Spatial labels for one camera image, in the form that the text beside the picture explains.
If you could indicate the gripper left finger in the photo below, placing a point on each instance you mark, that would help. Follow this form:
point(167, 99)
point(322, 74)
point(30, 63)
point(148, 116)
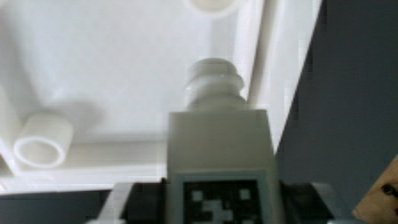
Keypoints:
point(133, 205)

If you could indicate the white square tabletop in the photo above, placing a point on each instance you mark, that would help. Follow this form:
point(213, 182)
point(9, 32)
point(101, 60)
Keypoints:
point(94, 56)

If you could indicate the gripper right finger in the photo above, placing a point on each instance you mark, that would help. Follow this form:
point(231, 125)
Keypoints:
point(313, 204)

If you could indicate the white leg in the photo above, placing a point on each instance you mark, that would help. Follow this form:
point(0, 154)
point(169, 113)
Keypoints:
point(222, 183)

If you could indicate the wooden block corner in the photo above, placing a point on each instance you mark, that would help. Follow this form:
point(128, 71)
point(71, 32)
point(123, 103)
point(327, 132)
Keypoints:
point(377, 207)

